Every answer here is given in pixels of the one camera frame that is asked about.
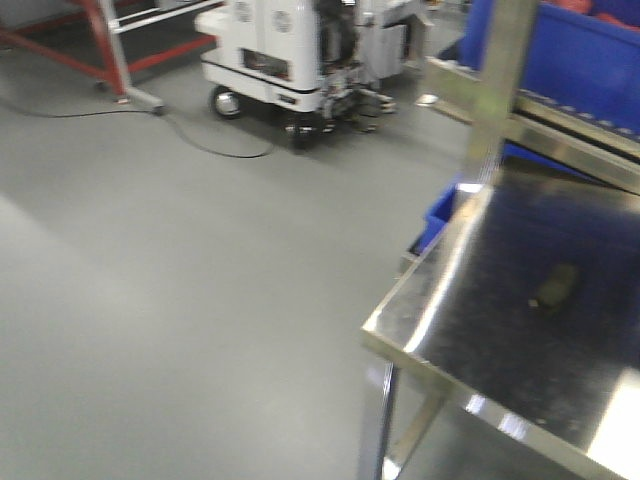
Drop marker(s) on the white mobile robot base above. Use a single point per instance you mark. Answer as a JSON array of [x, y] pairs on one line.
[[321, 62]]

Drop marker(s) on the inner left brake pad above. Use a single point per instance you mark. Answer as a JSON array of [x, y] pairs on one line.
[[556, 288]]

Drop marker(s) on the blue bin under table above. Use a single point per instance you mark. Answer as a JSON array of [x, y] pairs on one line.
[[435, 218]]

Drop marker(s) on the right blue plastic bin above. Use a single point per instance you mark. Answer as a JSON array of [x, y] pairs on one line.
[[579, 54]]

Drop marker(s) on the stainless steel rack frame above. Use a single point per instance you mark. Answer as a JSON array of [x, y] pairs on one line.
[[533, 122]]

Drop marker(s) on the red metal frame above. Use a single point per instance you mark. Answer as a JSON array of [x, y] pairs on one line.
[[24, 22]]

